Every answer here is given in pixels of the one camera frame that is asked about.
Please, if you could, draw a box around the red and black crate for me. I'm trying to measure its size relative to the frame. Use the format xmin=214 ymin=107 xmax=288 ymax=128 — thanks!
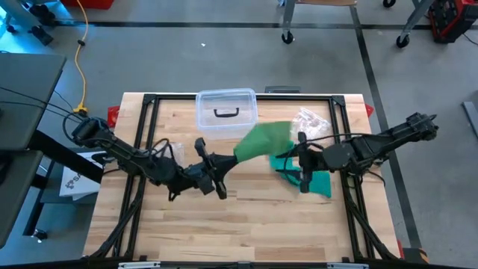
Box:
xmin=427 ymin=0 xmax=478 ymax=45

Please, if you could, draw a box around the black office chair base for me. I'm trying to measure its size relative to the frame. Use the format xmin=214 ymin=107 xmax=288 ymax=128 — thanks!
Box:
xmin=5 ymin=0 xmax=59 ymax=49

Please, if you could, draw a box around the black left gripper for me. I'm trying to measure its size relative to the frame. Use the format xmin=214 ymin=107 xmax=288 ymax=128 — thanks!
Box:
xmin=182 ymin=137 xmax=238 ymax=200

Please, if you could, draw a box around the small black caster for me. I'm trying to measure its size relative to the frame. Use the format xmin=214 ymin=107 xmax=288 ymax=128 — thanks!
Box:
xmin=31 ymin=228 xmax=49 ymax=243

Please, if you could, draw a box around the crumpled clear plastic bag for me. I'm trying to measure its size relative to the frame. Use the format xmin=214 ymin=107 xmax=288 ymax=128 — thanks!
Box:
xmin=291 ymin=107 xmax=332 ymax=146

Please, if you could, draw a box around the flat clear plastic bag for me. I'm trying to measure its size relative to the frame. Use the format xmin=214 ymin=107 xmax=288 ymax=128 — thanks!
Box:
xmin=160 ymin=141 xmax=187 ymax=169

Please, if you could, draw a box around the grey metal bracket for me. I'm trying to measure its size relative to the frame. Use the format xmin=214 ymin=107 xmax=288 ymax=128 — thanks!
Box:
xmin=264 ymin=85 xmax=301 ymax=94

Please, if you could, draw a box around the thin black cable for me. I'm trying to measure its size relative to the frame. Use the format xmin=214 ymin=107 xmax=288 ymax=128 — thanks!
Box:
xmin=0 ymin=86 xmax=87 ymax=123
xmin=0 ymin=99 xmax=81 ymax=126

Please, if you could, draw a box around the grey cart leg with caster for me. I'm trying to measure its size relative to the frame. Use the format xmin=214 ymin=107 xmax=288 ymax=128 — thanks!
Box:
xmin=280 ymin=0 xmax=299 ymax=46
xmin=395 ymin=0 xmax=436 ymax=49

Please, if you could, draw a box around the red plastic bin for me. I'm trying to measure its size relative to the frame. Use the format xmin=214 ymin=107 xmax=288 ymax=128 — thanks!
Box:
xmin=59 ymin=0 xmax=116 ymax=10

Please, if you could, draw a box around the yellow extension cable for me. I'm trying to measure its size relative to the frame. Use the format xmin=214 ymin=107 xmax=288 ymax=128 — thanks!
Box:
xmin=73 ymin=0 xmax=90 ymax=119

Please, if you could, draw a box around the teal elastic bandage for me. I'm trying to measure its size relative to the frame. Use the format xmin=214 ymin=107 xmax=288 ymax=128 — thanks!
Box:
xmin=268 ymin=140 xmax=332 ymax=199

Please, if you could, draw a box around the silver edge bracket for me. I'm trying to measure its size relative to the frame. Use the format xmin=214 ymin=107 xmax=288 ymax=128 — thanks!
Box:
xmin=117 ymin=261 xmax=161 ymax=269
xmin=326 ymin=262 xmax=370 ymax=269

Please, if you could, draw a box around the black box handle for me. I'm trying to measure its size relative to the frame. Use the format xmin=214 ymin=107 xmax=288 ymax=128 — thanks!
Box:
xmin=213 ymin=107 xmax=240 ymax=119

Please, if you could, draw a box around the dark grey desk top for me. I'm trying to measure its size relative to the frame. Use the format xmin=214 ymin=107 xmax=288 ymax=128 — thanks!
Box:
xmin=0 ymin=149 xmax=44 ymax=248
xmin=0 ymin=52 xmax=67 ymax=152

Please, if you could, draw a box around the clear plastic storage box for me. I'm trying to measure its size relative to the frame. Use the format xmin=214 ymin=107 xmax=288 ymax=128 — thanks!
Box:
xmin=195 ymin=87 xmax=260 ymax=141

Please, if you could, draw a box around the white printed cardboard sign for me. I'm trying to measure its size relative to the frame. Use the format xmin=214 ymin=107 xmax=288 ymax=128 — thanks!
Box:
xmin=58 ymin=151 xmax=104 ymax=202

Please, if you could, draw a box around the dark green elastic bandage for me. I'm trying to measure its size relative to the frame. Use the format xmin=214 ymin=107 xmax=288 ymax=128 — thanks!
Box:
xmin=233 ymin=120 xmax=296 ymax=164

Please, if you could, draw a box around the black desk support beam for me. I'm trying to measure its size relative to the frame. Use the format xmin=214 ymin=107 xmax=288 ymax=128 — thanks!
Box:
xmin=28 ymin=129 xmax=105 ymax=184

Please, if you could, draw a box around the grey metal bar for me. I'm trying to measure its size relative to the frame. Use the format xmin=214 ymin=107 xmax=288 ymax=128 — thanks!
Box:
xmin=462 ymin=100 xmax=478 ymax=141

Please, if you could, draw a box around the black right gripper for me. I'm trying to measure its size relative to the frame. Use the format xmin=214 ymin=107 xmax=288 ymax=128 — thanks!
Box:
xmin=275 ymin=131 xmax=332 ymax=194

